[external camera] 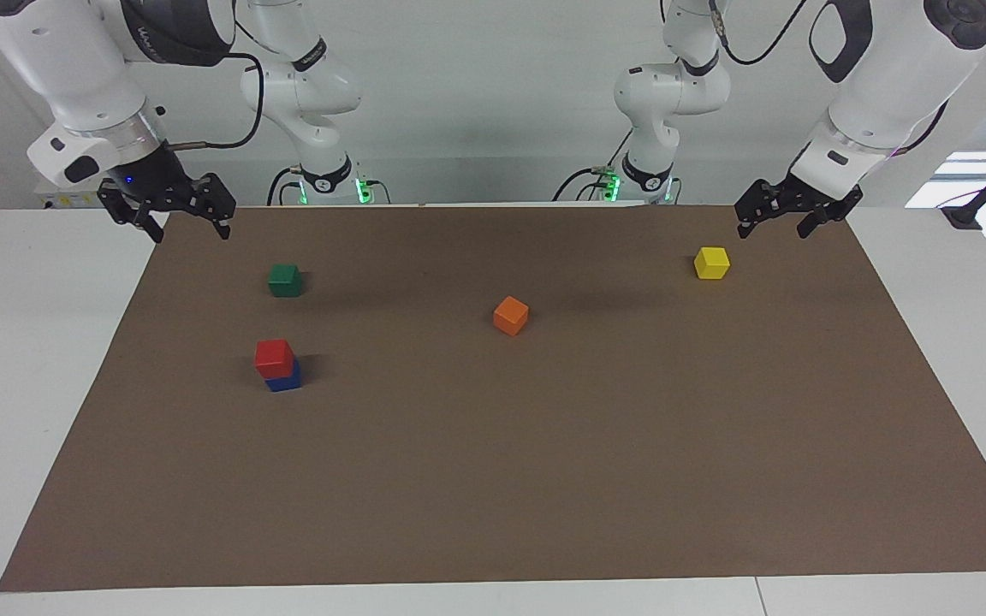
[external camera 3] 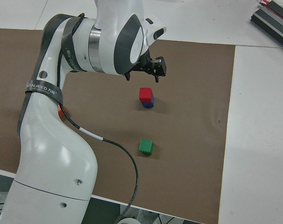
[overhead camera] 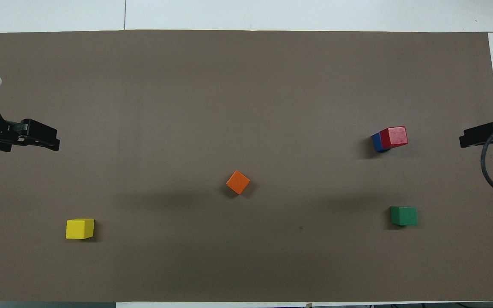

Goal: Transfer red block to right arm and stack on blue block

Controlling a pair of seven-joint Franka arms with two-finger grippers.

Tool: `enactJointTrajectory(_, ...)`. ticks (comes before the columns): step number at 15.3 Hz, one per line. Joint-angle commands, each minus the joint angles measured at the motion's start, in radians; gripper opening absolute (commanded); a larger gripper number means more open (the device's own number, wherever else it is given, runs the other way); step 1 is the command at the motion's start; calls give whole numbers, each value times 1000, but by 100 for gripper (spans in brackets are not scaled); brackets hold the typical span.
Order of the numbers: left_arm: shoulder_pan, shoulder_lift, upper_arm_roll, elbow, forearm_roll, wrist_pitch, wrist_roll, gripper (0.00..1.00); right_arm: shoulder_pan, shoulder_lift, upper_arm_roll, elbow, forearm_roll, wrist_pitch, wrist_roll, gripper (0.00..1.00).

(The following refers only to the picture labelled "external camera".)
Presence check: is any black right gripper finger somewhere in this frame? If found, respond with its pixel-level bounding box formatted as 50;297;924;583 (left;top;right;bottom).
188;173;238;241
97;183;165;245

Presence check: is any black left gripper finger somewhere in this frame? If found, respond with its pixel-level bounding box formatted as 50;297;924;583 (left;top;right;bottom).
734;181;790;240
797;187;864;240

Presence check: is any red wooden block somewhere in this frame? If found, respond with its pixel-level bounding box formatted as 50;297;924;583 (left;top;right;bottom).
254;339;296;381

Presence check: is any yellow wooden block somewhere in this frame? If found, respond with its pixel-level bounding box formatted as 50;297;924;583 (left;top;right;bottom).
694;246;732;281

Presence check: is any green wooden block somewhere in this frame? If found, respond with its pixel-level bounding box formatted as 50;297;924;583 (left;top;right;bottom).
268;264;304;299

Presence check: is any blue wooden block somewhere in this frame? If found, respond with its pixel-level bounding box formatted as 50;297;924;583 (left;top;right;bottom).
264;358;303;394

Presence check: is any orange wooden block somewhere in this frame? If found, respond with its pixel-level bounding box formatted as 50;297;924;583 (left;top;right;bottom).
493;296;531;337

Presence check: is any brown paper mat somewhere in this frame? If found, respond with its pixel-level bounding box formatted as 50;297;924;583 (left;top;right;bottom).
0;204;986;593

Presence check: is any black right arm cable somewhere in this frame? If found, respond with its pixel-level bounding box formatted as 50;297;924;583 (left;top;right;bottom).
171;52;265;151

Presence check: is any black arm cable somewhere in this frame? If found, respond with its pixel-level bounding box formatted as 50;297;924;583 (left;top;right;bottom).
703;0;806;66
171;52;265;151

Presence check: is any black base cable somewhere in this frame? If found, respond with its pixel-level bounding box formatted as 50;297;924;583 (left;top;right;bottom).
552;128;636;203
268;166;304;207

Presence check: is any white wall socket box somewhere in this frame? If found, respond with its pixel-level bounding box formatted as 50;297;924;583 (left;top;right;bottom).
33;175;109;210

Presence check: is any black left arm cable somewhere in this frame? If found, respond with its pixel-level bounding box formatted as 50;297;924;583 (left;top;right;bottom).
703;0;806;66

